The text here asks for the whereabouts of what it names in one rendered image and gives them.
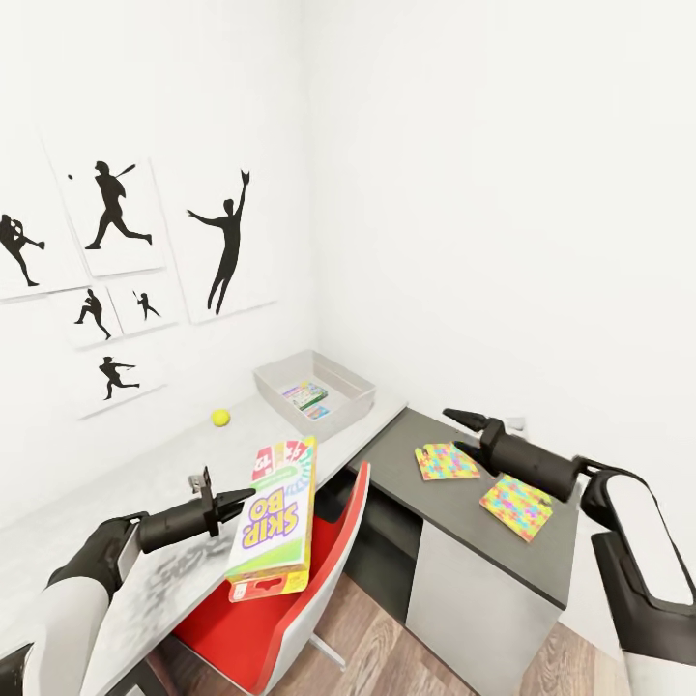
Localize board game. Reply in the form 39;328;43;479
225;434;318;602
283;380;328;411
302;402;330;420

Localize tennis ball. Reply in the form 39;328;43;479
212;409;229;426

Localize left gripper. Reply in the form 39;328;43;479
165;485;256;544

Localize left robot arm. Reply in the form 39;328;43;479
0;463;256;696

